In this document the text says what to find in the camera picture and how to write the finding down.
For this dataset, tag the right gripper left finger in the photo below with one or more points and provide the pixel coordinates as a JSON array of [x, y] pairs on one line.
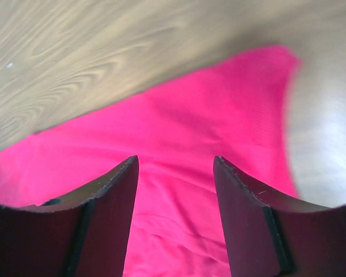
[[82, 233]]

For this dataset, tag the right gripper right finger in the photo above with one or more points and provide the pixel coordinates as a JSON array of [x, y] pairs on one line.
[[269, 233]]

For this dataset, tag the pink t shirt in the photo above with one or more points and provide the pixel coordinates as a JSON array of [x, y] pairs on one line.
[[234, 109]]

